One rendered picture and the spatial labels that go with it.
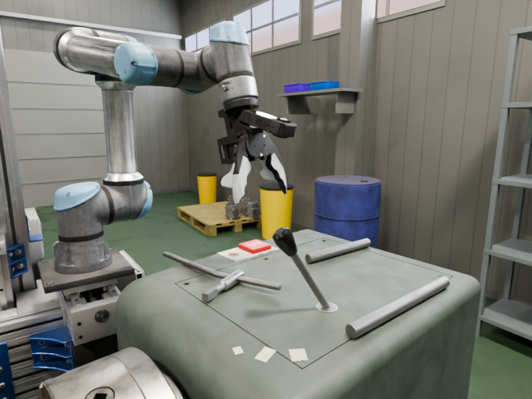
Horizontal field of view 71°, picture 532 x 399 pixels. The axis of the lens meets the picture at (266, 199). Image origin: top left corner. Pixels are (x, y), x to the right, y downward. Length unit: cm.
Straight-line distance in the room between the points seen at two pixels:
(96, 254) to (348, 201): 278
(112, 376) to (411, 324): 45
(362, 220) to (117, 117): 289
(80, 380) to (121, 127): 75
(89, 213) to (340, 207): 280
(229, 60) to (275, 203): 417
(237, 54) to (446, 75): 341
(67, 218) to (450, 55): 359
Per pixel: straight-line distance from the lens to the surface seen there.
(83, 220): 112
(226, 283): 71
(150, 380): 57
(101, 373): 59
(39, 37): 829
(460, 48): 403
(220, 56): 78
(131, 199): 117
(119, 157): 116
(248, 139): 73
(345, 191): 359
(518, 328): 321
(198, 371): 57
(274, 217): 492
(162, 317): 68
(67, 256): 116
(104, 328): 108
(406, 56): 433
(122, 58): 78
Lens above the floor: 157
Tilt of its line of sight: 12 degrees down
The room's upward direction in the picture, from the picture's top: straight up
